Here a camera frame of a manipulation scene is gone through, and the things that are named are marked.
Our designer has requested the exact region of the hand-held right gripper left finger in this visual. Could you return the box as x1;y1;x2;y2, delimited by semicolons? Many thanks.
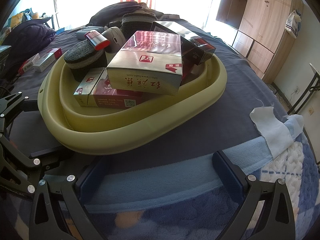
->
29;159;105;240

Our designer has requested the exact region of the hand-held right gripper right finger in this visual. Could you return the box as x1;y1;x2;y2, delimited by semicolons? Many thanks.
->
212;151;293;240

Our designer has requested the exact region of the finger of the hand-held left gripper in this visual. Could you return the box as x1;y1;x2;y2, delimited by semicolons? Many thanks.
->
0;92;40;130
0;135;75;178

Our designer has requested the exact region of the black round sponge white stripe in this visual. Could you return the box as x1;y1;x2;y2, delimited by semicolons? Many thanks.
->
64;39;107;82
121;14;157;37

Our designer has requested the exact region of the cream collapsible basin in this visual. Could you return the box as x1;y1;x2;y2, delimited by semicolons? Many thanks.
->
37;29;227;155

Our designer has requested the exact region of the red silver carton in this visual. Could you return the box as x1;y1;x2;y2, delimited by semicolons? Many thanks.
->
74;67;144;108
107;31;184;97

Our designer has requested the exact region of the red and clear plastic case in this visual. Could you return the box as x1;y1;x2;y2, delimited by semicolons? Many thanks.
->
84;31;110;50

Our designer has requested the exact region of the red box white label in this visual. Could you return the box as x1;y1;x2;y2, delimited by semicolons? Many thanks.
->
180;55;200;85

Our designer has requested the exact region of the grey round device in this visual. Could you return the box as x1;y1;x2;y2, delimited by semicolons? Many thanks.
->
102;27;127;53

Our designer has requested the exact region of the black glossy box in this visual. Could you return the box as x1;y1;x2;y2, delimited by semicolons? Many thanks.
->
151;21;216;65

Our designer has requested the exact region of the white red cigarette pack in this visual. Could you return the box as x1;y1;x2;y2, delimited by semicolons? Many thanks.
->
32;48;62;73
19;52;40;74

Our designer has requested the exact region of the blue checked quilt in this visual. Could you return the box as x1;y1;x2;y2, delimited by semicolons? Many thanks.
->
0;115;320;240

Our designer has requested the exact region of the white cloth piece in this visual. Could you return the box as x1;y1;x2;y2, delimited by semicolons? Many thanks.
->
249;106;304;158

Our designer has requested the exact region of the dark purple blanket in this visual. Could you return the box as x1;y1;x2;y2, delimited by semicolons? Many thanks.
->
5;25;57;53

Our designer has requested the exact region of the yellow bag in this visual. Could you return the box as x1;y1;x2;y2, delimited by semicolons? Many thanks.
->
11;12;24;25

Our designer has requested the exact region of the light blue case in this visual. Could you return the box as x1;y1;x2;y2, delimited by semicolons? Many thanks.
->
76;26;104;40

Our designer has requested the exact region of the black leg folding table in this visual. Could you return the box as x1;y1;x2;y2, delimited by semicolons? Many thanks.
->
287;62;320;115

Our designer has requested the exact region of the pile of clothes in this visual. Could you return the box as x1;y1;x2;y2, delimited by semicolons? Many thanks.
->
89;2;180;27

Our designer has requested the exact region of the wooden wardrobe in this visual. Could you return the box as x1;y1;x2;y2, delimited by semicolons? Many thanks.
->
216;0;304;80

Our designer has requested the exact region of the white hanging bag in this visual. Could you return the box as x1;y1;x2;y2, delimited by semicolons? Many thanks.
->
286;10;303;38

